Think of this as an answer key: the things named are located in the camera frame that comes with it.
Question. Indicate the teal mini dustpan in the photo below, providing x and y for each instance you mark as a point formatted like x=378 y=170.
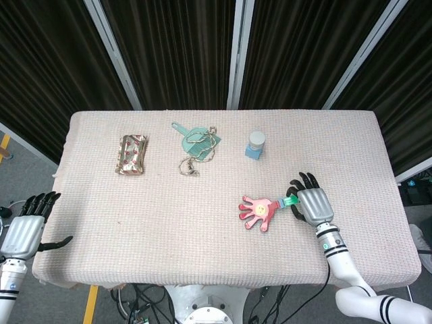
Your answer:
x=187 y=140

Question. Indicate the black equipment box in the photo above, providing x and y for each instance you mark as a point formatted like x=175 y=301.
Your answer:
x=416 y=194

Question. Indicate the dark curtain panel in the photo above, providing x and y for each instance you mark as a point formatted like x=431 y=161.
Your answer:
x=50 y=67
x=175 y=50
x=297 y=50
x=405 y=84

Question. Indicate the silver partition post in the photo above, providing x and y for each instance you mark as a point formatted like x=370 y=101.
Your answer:
x=364 y=50
x=239 y=50
x=113 y=50

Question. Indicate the silver partition base rail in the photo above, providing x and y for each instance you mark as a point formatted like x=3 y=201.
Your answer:
x=30 y=143
x=415 y=170

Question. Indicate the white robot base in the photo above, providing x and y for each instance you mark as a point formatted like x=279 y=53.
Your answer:
x=206 y=303

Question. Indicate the beige waffle tablecloth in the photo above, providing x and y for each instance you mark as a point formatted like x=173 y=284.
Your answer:
x=168 y=219

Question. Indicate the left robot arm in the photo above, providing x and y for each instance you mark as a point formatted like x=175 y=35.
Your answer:
x=10 y=280

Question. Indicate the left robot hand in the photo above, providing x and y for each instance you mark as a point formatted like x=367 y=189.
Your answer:
x=22 y=236

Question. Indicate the red hand clapper toy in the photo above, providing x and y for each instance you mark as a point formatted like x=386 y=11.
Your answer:
x=261 y=211

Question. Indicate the green circuit board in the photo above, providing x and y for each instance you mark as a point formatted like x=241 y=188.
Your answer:
x=138 y=319

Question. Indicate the gold foil snack packet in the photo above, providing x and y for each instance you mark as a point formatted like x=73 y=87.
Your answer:
x=131 y=155

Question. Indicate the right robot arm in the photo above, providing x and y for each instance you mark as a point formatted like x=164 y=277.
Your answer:
x=341 y=260

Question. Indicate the white jar grey lid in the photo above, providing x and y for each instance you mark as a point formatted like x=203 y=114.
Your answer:
x=257 y=140

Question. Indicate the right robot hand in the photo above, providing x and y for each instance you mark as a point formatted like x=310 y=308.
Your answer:
x=315 y=206

